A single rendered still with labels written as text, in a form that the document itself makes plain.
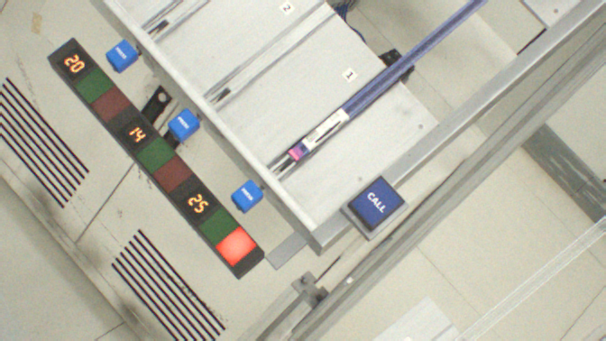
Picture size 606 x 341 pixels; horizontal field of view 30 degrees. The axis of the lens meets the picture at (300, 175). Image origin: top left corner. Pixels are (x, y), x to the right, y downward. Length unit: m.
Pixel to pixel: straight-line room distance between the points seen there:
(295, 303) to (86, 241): 0.68
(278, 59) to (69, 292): 0.83
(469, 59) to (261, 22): 0.73
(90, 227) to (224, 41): 0.67
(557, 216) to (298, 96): 1.94
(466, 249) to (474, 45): 0.84
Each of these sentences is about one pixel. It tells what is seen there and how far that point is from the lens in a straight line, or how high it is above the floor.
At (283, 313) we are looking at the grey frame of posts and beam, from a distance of 1.37.
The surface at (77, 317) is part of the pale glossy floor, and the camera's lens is 2.01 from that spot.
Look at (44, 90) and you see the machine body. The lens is 1.92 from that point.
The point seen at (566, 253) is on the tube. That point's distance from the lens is 1.24.
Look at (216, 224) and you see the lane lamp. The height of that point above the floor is 0.66.
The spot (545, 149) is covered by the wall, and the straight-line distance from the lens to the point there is 3.29.
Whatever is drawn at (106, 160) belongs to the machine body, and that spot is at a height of 0.27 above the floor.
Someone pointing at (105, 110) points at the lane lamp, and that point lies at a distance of 1.33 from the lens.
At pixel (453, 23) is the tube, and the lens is 1.36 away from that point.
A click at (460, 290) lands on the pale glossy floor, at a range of 2.68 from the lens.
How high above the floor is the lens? 1.48
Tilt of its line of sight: 35 degrees down
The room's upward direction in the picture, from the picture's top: 41 degrees clockwise
